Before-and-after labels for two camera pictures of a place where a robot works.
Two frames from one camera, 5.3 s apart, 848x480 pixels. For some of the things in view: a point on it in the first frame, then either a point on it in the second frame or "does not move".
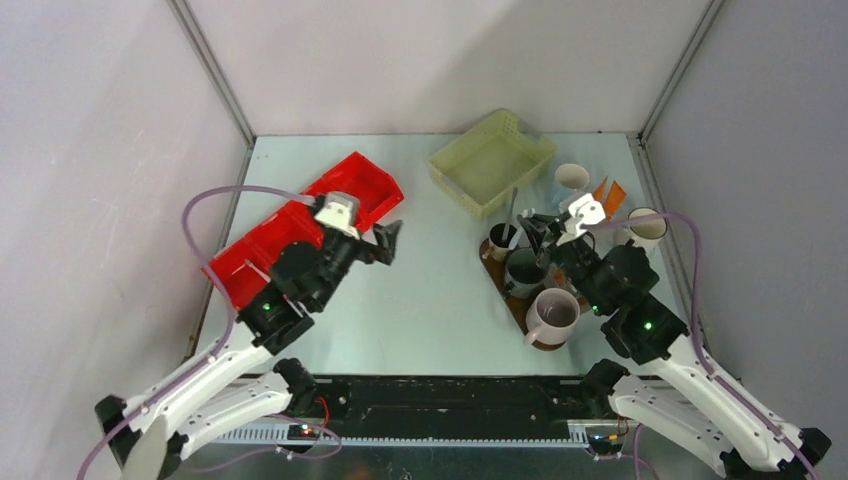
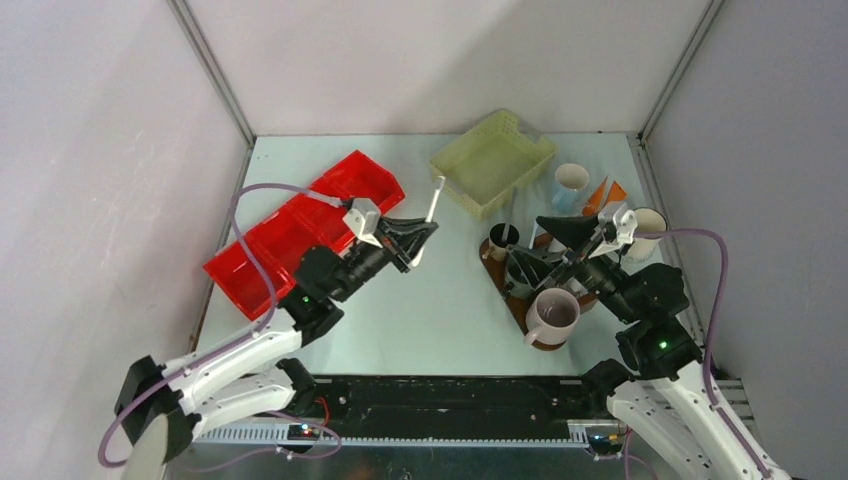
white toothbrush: [261, 274] to [437, 189]
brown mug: [493, 249] does not move
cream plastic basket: [492, 161] does not move
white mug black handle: [649, 234] does not move
